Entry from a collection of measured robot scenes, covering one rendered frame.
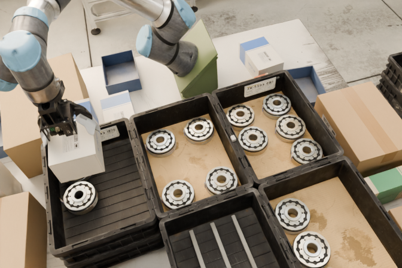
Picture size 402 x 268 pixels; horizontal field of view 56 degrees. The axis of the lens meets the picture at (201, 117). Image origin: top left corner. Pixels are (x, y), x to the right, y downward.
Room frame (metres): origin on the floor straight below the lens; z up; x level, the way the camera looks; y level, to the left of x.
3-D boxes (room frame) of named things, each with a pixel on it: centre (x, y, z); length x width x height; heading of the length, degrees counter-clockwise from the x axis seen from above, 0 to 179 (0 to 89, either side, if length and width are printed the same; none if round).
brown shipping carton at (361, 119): (0.76, -0.57, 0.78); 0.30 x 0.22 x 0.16; 11
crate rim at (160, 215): (0.67, 0.06, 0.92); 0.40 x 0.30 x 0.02; 14
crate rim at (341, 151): (0.74, -0.24, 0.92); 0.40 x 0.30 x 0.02; 14
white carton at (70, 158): (0.63, 0.35, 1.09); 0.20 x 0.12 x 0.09; 11
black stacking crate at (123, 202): (0.60, 0.35, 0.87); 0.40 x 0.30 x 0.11; 14
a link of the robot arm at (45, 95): (0.61, 0.35, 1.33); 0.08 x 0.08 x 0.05
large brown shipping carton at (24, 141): (1.00, 0.60, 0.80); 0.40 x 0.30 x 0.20; 17
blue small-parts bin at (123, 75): (1.25, 0.34, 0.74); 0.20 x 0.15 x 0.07; 10
